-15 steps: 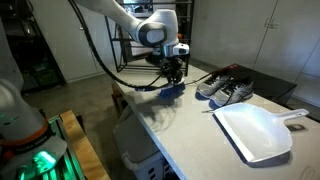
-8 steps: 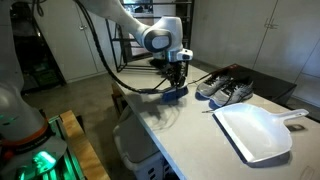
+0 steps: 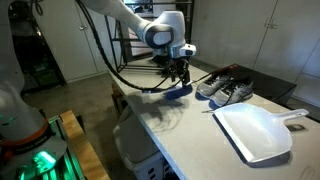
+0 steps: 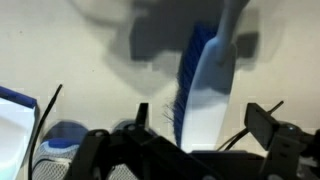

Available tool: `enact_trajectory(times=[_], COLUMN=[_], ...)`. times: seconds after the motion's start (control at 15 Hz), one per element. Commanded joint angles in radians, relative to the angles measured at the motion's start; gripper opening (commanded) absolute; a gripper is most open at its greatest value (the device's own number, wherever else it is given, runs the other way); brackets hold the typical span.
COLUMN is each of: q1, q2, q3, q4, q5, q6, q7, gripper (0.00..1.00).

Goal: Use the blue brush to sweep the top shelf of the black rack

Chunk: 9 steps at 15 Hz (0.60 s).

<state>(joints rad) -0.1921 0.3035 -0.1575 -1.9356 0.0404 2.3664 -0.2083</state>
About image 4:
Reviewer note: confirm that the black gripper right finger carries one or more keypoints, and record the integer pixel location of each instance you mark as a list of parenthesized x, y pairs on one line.
[(290, 153)]

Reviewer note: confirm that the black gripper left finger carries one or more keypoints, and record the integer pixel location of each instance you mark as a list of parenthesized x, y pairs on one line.
[(133, 156)]

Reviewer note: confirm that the white dustpan blue edge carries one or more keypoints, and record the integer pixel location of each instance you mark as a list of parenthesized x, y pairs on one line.
[(13, 133)]

